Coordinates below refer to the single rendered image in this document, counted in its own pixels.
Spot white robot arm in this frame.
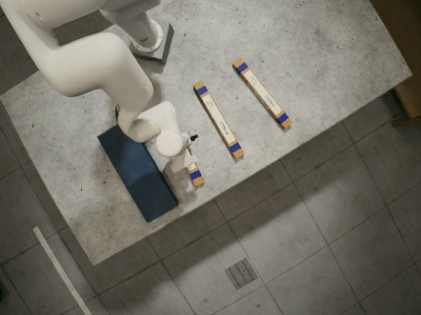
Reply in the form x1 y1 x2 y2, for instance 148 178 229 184
0 0 198 173

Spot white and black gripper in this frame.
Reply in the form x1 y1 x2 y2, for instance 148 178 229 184
181 132 198 147

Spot dark blue rectangular slab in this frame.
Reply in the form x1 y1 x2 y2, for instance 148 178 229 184
97 124 179 223

